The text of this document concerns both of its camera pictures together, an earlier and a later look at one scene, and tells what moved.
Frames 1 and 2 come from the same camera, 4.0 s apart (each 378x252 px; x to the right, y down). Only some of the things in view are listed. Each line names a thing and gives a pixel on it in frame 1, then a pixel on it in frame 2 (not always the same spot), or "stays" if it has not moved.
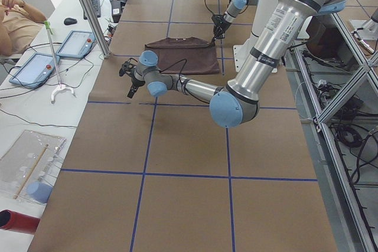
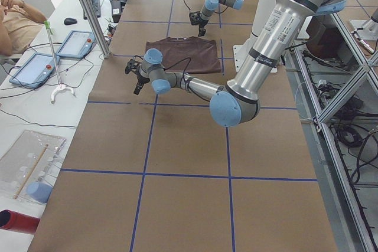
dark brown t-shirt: x=185 y=55 stays
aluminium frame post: x=89 y=11 stays
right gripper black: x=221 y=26 → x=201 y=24
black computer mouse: x=68 y=21 stays
